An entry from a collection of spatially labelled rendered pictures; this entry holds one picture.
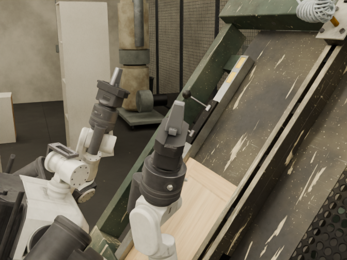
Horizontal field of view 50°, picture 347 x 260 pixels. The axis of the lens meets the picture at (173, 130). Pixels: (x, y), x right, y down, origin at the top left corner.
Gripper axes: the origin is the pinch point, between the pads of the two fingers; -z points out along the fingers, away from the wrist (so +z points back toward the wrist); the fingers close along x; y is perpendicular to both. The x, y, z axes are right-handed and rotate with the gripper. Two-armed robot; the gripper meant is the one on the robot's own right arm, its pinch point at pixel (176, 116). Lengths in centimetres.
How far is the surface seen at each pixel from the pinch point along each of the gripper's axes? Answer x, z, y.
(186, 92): 74, 23, -1
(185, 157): 62, 45, 5
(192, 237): 32, 56, 13
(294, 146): 37, 18, 35
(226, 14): 109, -3, 8
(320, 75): 47, -2, 37
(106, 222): 61, 87, -22
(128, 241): 45, 78, -9
